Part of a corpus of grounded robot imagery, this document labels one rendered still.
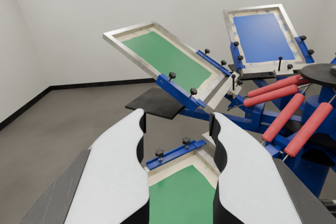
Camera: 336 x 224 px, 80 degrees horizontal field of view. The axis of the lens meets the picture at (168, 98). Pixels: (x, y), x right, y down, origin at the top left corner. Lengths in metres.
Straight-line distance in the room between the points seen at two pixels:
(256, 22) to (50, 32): 3.98
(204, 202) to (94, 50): 4.12
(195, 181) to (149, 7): 3.68
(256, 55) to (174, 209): 1.46
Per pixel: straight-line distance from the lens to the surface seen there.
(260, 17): 2.36
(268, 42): 2.11
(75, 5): 4.66
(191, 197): 0.98
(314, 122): 1.14
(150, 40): 1.64
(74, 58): 4.91
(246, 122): 1.48
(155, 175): 1.07
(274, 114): 1.43
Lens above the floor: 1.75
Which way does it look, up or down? 27 degrees down
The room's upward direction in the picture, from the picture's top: 6 degrees counter-clockwise
